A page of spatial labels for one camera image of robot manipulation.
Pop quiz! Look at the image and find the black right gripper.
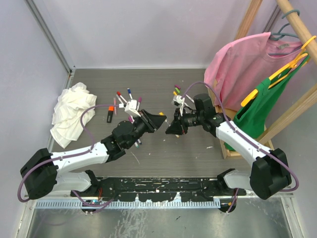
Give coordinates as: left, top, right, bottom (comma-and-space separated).
165, 108, 204, 135

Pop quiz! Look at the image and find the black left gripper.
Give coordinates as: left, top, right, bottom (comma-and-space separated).
125, 109, 166, 149

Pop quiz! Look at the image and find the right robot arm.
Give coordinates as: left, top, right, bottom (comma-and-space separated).
165, 94, 292, 200

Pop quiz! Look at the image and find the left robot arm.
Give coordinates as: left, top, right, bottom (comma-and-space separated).
20, 110, 166, 200

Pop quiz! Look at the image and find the blue capped white marker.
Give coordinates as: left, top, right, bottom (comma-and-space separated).
127, 88, 133, 100

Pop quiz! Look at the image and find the red capped white marker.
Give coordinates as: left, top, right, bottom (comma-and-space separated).
117, 91, 127, 104

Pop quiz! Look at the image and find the orange capped black highlighter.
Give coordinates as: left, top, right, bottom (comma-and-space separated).
106, 106, 115, 123

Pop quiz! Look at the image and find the green tank top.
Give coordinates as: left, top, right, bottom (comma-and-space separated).
233, 60, 302, 139

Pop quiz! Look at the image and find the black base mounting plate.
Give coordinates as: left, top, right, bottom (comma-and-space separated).
77, 178, 236, 202

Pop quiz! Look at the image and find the pink t-shirt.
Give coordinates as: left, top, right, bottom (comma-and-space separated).
204, 32, 302, 111

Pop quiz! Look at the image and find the white crumpled cloth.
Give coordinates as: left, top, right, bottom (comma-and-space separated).
50, 82, 97, 149

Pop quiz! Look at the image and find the grey-blue clothes hanger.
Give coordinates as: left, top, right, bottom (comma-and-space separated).
269, 9, 300, 42

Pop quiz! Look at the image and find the yellow clothes hanger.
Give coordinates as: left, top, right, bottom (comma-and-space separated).
240, 36, 317, 107

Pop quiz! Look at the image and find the wooden hanging rod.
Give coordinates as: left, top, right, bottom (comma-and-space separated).
276, 0, 317, 64

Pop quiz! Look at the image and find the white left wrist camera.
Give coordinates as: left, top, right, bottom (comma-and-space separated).
118, 99, 141, 118

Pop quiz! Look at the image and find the white slotted cable duct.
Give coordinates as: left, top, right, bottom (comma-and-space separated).
35, 199, 221, 209

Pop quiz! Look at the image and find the wooden clothes rack frame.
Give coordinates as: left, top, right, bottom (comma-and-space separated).
205, 0, 317, 160

